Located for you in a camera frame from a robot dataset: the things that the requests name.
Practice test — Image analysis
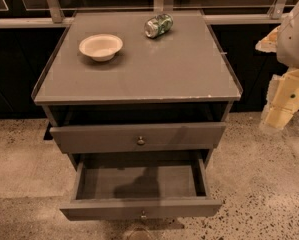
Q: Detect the grey drawer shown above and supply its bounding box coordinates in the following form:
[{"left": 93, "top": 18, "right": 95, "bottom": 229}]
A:
[
  {"left": 50, "top": 122, "right": 225, "bottom": 154},
  {"left": 60, "top": 151, "right": 222, "bottom": 221}
]

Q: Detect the white paper bowl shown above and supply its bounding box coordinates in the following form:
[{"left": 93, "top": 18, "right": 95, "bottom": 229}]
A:
[{"left": 79, "top": 34, "right": 123, "bottom": 62}]

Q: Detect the grey top drawer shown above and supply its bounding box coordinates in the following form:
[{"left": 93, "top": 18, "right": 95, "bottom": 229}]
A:
[{"left": 50, "top": 122, "right": 225, "bottom": 154}]

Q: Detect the metal railing frame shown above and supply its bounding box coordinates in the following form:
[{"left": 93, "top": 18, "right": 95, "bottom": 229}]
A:
[{"left": 0, "top": 0, "right": 298, "bottom": 28}]

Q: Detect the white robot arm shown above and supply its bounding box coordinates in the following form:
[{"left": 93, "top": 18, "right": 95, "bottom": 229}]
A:
[{"left": 255, "top": 1, "right": 299, "bottom": 133}]

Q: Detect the green crushed soda can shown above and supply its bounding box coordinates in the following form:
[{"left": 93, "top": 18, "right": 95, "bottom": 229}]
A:
[{"left": 144, "top": 14, "right": 173, "bottom": 39}]

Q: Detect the grey drawer cabinet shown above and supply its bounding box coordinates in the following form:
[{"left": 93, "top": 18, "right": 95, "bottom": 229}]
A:
[{"left": 31, "top": 10, "right": 244, "bottom": 172}]

